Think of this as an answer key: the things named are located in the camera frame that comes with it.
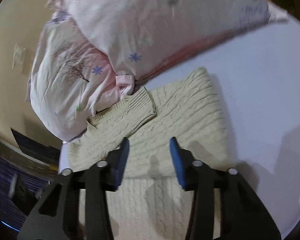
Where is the beige cable-knit sweater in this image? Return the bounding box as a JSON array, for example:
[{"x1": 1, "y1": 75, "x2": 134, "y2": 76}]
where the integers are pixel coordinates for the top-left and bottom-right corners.
[{"x1": 68, "y1": 68, "x2": 230, "y2": 239}]

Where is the pink floral pillow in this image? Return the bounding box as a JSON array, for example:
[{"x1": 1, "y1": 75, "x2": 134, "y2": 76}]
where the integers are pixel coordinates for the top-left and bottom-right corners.
[{"x1": 27, "y1": 10, "x2": 134, "y2": 142}]

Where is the white floral pillow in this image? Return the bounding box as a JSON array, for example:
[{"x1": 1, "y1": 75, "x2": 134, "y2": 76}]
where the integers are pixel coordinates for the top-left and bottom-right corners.
[{"x1": 48, "y1": 0, "x2": 288, "y2": 81}]

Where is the white wall socket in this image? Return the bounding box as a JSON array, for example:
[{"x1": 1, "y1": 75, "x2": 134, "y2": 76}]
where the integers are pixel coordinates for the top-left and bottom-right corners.
[{"x1": 12, "y1": 43, "x2": 27, "y2": 73}]

